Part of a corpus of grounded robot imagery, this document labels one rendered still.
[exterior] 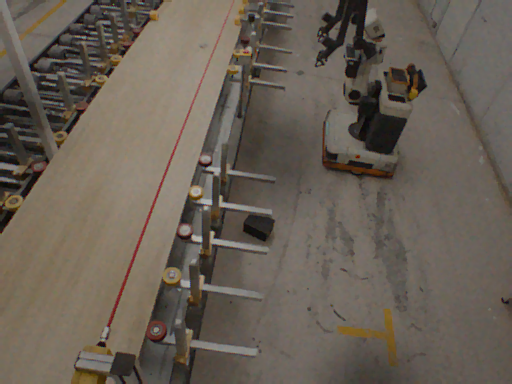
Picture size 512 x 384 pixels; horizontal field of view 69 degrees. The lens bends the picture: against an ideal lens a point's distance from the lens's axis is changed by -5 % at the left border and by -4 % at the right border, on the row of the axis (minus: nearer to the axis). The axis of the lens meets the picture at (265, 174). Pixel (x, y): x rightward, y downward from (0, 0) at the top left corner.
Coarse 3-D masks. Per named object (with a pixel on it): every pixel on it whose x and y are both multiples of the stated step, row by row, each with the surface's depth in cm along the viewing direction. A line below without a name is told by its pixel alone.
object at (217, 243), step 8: (184, 240) 190; (192, 240) 190; (200, 240) 190; (216, 240) 191; (224, 240) 192; (224, 248) 192; (232, 248) 191; (240, 248) 190; (248, 248) 190; (256, 248) 191; (264, 248) 192
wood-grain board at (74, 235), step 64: (192, 0) 367; (128, 64) 278; (192, 64) 288; (128, 128) 231; (192, 128) 238; (64, 192) 192; (128, 192) 198; (0, 256) 164; (64, 256) 168; (128, 256) 173; (0, 320) 146; (64, 320) 149; (128, 320) 153
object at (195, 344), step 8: (168, 336) 158; (160, 344) 158; (168, 344) 158; (192, 344) 157; (200, 344) 158; (208, 344) 158; (216, 344) 159; (216, 352) 159; (224, 352) 158; (232, 352) 157; (240, 352) 158; (248, 352) 158
